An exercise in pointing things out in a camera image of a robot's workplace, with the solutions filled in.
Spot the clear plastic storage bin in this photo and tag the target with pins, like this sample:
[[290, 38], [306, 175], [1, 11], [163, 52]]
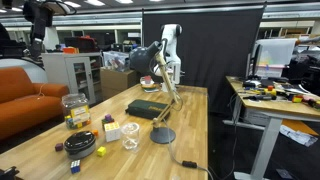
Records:
[[115, 61]]

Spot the dark green flat case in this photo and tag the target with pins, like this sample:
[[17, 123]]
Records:
[[143, 108]]

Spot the white crumpled paper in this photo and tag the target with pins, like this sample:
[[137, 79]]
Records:
[[298, 135]]

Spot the orange sofa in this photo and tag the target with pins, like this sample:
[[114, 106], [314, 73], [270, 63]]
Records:
[[23, 100]]

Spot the clear jar of coloured blocks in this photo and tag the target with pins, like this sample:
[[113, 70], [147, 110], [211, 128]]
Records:
[[76, 113]]

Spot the small purple cube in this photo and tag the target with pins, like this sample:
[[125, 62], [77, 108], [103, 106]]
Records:
[[59, 147]]

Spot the white glass-door cabinet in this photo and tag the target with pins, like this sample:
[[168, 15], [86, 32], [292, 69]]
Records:
[[56, 70]]

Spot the computer monitor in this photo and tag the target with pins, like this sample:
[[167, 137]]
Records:
[[275, 55]]

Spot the small black Rubik's cube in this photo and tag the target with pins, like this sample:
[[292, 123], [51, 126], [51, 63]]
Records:
[[75, 166]]

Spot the black backdrop curtain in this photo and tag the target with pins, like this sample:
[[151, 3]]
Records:
[[216, 50]]

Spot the yellow red toy block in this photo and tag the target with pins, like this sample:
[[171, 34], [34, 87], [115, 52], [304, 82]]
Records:
[[270, 91]]

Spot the black hand tool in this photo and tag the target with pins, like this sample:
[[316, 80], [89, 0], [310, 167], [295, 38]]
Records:
[[260, 97]]

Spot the wooden desk lamp grey head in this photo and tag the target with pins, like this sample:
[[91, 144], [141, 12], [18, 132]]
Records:
[[143, 58]]

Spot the large white puzzle cube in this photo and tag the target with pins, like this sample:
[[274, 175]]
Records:
[[112, 132]]

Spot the black clamp device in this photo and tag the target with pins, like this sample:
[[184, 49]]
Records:
[[8, 173]]

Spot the orange box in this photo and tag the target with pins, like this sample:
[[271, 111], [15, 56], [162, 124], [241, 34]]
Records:
[[70, 50]]

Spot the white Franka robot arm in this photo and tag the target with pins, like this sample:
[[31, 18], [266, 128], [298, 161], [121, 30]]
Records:
[[171, 36]]

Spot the wooden desk white frame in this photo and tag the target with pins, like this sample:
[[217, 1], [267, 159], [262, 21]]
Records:
[[266, 110]]

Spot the brown cardboard box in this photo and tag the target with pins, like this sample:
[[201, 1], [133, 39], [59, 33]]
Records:
[[116, 81]]

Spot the clear plastic cup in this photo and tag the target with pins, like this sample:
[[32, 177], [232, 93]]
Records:
[[130, 141]]

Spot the colourful flat item stack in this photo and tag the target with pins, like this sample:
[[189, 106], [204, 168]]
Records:
[[150, 87]]

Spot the yellow-green cube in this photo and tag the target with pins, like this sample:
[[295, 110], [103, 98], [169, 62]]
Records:
[[101, 151]]

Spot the round black lidded tin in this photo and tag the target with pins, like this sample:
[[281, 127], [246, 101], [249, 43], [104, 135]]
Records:
[[80, 143]]

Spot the small orange cube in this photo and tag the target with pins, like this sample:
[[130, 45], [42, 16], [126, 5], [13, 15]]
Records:
[[95, 133]]

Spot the multicolour block puzzle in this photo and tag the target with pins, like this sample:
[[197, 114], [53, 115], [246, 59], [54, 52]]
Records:
[[108, 120]]

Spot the small pink cup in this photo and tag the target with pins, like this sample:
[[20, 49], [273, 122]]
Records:
[[147, 79]]

